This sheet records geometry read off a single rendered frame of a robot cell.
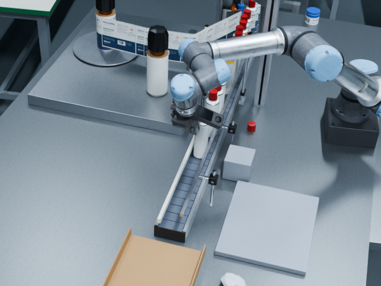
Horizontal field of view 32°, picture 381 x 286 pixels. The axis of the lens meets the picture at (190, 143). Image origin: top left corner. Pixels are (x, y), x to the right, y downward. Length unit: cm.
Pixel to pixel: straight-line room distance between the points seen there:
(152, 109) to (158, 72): 15
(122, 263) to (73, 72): 107
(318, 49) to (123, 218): 87
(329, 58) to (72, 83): 117
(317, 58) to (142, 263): 86
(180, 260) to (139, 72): 105
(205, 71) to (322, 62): 40
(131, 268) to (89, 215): 28
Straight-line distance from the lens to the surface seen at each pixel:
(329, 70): 221
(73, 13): 527
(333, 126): 265
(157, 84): 273
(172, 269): 213
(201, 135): 238
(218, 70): 202
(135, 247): 220
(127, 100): 274
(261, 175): 249
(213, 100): 246
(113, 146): 258
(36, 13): 363
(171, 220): 222
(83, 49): 306
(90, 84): 285
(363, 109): 268
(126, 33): 294
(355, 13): 557
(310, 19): 349
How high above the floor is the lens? 246
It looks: 39 degrees down
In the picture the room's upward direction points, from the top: 3 degrees clockwise
